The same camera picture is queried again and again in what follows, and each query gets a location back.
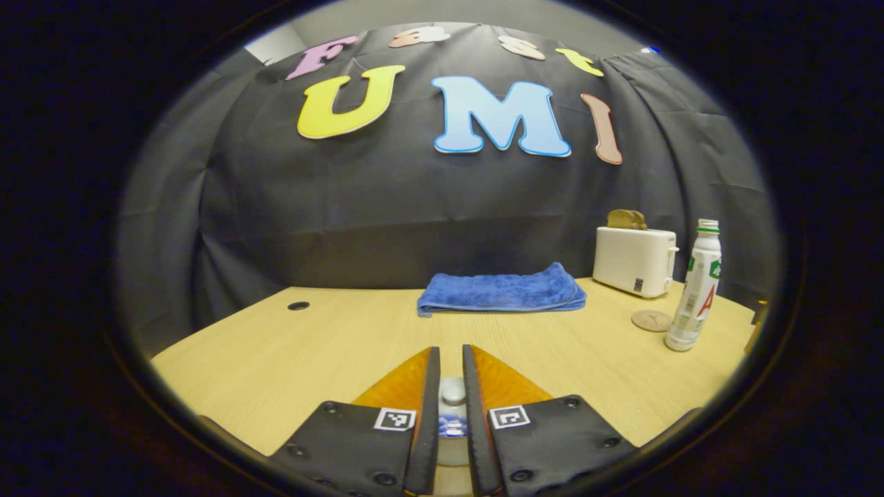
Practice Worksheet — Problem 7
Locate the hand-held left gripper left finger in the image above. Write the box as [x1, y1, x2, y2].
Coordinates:
[266, 347, 441, 497]

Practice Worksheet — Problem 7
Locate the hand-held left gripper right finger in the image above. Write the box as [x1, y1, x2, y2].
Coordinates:
[461, 344, 640, 497]

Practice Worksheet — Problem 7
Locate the white water bottle green label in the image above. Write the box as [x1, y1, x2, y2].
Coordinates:
[664, 219, 722, 352]

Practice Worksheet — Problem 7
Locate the round wooden coaster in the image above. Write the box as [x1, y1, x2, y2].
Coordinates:
[631, 309, 673, 333]

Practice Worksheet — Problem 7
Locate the blue folded towel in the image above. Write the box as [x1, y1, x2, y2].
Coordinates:
[416, 262, 588, 318]

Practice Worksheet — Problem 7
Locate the white toaster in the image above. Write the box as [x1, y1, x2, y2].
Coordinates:
[593, 226, 680, 299]

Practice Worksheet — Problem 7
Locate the black backdrop cloth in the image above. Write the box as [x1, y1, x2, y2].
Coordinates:
[114, 24, 781, 339]

